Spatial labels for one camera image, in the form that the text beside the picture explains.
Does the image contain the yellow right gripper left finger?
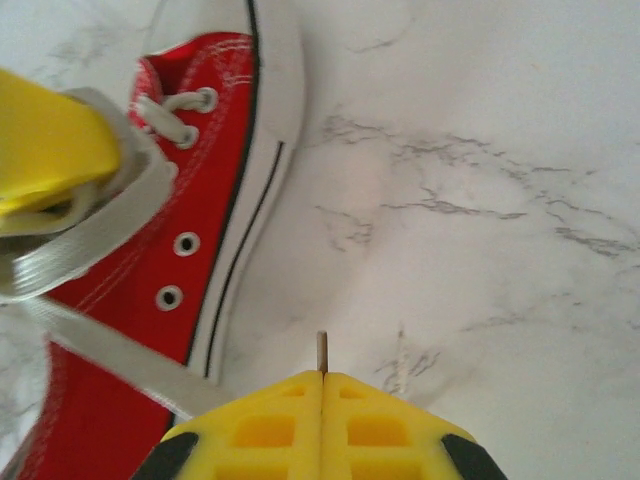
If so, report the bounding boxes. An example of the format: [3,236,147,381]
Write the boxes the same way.
[134,372,324,480]

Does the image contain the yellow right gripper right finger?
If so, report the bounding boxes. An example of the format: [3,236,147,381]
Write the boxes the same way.
[323,372,506,480]

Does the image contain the red canvas sneaker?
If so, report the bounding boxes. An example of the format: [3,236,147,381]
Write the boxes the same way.
[0,0,311,480]

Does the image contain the white shoelace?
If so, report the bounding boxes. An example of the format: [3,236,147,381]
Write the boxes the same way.
[0,85,330,422]

